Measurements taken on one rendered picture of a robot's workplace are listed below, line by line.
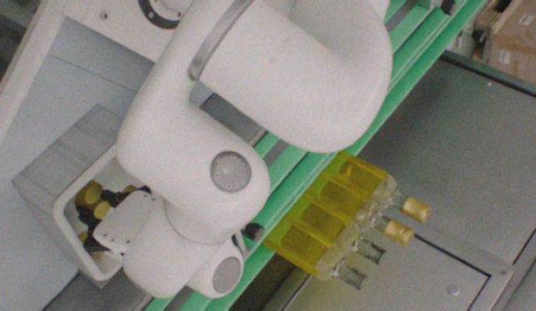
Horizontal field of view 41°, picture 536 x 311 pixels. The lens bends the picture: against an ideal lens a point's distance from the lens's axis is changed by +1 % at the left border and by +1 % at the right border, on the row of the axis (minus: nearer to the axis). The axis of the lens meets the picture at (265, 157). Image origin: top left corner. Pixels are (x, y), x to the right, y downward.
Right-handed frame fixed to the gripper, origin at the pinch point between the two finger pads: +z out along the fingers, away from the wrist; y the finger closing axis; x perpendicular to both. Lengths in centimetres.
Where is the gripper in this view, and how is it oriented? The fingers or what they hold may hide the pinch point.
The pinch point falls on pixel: (97, 207)
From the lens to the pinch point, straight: 113.3
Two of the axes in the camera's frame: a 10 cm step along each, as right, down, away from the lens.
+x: -3.0, -7.1, -6.3
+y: 6.1, -6.5, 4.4
